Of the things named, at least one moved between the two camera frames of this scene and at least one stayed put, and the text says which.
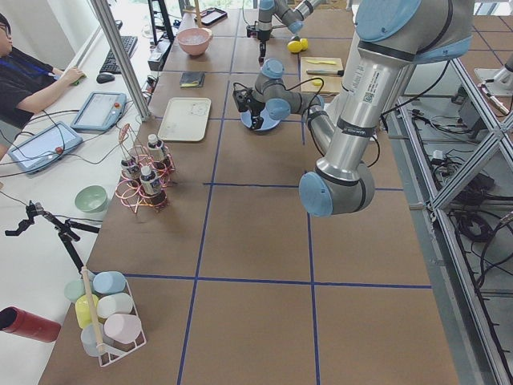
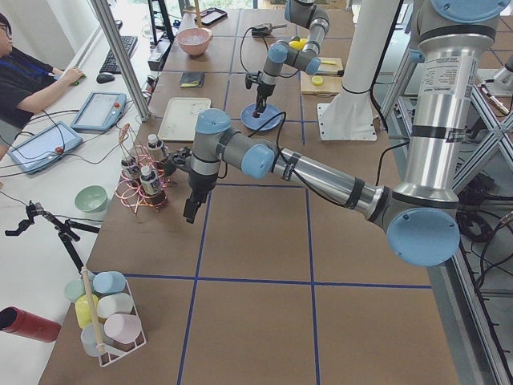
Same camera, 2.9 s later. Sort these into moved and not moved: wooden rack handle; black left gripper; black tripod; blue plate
Moved: black left gripper
Not moved: wooden rack handle; black tripod; blue plate
